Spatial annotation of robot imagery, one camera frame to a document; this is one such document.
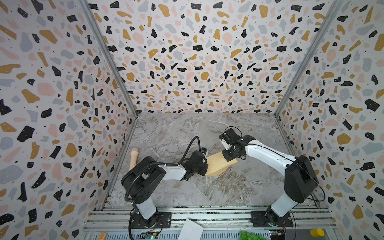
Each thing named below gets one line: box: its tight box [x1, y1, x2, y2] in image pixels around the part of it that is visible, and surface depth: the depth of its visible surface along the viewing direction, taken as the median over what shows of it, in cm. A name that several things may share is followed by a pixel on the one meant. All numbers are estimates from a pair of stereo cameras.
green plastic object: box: [239, 230, 268, 240], surface depth 68 cm
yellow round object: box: [310, 228, 325, 238], surface depth 68 cm
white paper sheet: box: [177, 218, 204, 240], surface depth 69 cm
